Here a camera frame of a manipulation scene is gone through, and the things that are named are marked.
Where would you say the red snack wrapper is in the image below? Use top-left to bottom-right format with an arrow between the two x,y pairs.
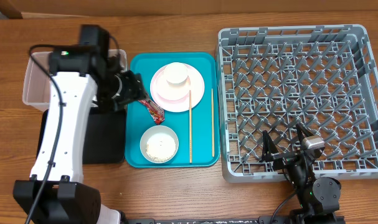
139,99 -> 165,125

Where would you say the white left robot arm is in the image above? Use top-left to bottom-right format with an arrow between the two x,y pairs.
13,45 -> 147,223

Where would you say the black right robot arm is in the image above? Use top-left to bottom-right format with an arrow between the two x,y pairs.
258,123 -> 345,224

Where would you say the teal plastic tray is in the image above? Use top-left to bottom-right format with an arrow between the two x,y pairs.
125,52 -> 220,168

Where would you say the small pink plate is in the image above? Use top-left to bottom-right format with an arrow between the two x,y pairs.
155,75 -> 191,101

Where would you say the grey dishwasher rack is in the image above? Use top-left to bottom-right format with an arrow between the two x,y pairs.
216,24 -> 378,183

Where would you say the white rice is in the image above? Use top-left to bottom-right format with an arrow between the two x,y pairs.
146,133 -> 176,162

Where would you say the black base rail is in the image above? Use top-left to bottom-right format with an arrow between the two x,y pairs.
126,215 -> 345,224

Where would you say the white cup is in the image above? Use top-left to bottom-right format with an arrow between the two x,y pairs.
163,62 -> 188,85

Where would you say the grey bowl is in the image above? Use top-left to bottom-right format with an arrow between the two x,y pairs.
139,125 -> 179,164

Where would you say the black tray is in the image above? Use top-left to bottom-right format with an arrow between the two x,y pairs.
35,107 -> 127,165

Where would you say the wooden chopstick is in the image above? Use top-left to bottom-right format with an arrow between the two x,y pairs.
189,90 -> 192,164
211,88 -> 215,157

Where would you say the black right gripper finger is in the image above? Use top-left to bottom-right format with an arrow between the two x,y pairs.
296,123 -> 315,144
260,131 -> 279,162

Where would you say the clear plastic bin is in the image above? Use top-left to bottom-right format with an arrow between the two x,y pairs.
22,49 -> 128,112

